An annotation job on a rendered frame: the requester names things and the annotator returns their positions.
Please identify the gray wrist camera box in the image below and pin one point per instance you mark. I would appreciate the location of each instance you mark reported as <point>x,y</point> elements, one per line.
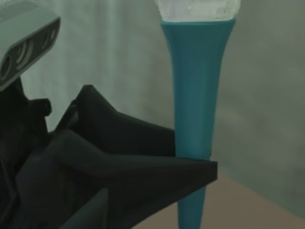
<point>26,45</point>

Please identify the teal plastic tube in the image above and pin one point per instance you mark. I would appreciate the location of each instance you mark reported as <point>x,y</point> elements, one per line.
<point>194,95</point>

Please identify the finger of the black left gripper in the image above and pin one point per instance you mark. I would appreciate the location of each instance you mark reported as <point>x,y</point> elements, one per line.
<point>114,181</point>
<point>114,133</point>

